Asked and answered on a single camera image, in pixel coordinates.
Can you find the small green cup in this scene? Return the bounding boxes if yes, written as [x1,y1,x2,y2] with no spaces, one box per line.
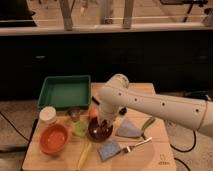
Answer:
[73,121,87,137]

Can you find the orange fruit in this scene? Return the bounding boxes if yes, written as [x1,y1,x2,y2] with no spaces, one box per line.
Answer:
[88,108,98,120]

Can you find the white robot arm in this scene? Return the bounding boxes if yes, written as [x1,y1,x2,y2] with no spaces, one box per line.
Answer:
[98,74,213,137]

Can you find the silver fork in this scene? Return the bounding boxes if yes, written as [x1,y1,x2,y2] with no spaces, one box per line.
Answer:
[122,137,152,153]

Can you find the white lidded jar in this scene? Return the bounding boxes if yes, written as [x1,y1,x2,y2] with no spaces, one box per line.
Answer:
[39,106,57,124]

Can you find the orange bowl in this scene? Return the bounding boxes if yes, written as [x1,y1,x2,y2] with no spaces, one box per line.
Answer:
[39,124,69,155]

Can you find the small metal cup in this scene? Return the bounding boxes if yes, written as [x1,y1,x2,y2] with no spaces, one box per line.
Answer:
[68,108,80,122]

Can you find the black cable on floor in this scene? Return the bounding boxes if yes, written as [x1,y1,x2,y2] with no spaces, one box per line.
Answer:
[169,129,198,154]

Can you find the brown rectangular block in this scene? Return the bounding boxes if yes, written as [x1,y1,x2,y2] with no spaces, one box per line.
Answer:
[92,96,100,105]

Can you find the purple bowl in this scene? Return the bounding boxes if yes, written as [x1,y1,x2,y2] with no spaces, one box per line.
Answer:
[88,118,113,142]

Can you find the green plastic tray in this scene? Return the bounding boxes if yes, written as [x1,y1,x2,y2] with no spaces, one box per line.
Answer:
[37,75,91,110]

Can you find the yellow banana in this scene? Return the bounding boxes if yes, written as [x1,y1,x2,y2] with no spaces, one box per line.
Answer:
[76,142,92,171]

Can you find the dark purple grapes bunch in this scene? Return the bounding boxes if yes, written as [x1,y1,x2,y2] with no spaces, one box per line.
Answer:
[93,123,108,134]

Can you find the black white brush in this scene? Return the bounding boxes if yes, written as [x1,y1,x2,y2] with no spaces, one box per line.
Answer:
[118,107,127,116]

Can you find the wooden table board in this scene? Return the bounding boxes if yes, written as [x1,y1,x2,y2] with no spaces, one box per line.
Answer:
[22,83,176,171]

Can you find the blue sponge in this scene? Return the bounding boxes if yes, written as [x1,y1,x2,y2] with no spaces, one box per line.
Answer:
[98,140,121,161]

